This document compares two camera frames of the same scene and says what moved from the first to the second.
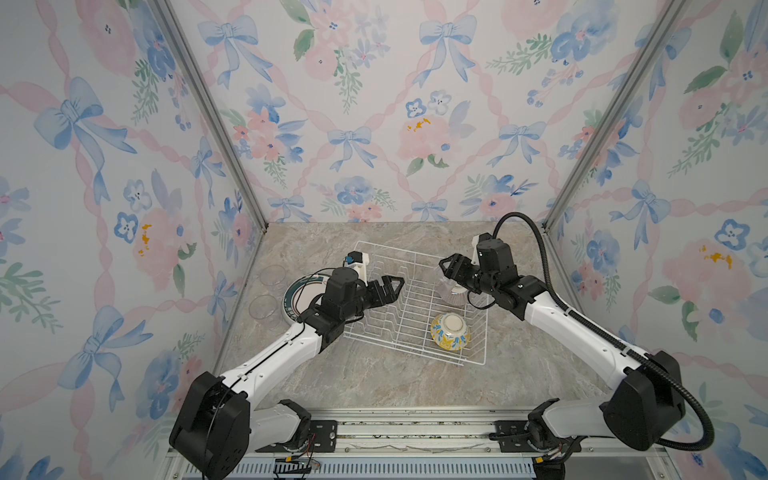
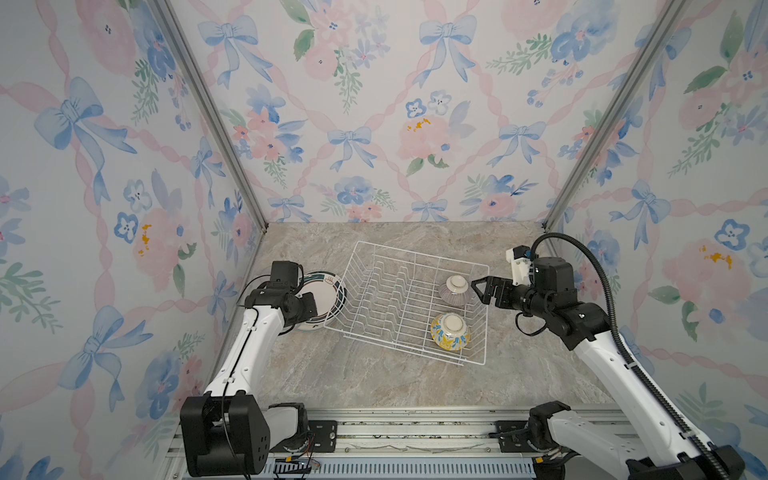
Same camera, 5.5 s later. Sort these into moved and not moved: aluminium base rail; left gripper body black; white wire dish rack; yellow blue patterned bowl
Moved: left gripper body black
Not moved: aluminium base rail; white wire dish rack; yellow blue patterned bowl
